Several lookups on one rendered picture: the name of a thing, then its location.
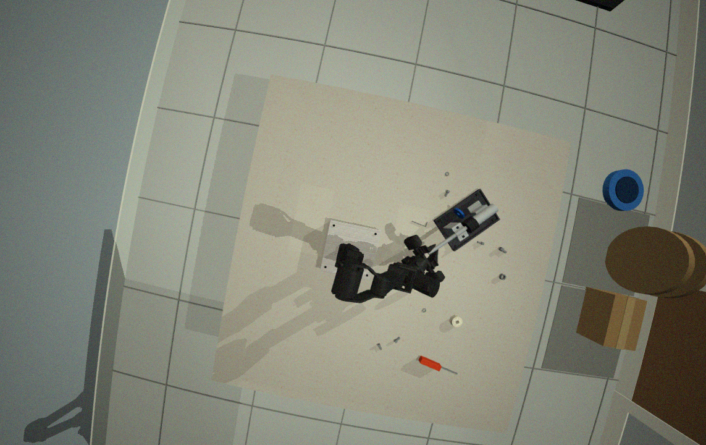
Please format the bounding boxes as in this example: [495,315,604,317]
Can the red-handled screwdriver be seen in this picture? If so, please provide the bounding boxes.
[419,356,457,375]

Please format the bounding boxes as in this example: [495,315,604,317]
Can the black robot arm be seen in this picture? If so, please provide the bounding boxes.
[331,244,440,303]

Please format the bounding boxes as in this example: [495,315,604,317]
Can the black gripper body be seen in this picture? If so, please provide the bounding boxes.
[404,235,445,282]

